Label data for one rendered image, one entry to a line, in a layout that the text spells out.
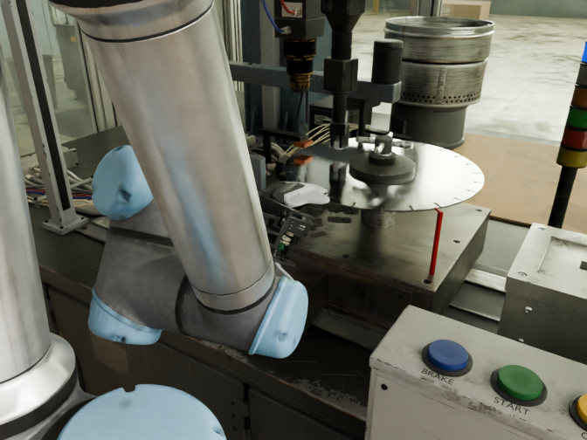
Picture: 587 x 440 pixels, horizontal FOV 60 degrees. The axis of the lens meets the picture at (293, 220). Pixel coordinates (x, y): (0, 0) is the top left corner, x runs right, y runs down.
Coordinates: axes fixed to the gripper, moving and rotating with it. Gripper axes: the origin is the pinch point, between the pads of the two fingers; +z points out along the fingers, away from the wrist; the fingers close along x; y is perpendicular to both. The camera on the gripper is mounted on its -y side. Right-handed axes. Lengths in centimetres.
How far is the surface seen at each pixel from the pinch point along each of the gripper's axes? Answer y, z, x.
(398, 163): 3.0, 12.3, 16.6
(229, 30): -136, 74, 57
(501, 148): -13, 91, 41
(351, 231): 0.2, 11.7, 3.0
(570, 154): 23.9, 24.3, 28.1
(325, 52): -59, 52, 47
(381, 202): 8.8, 2.4, 9.1
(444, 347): 29.8, -9.5, -3.0
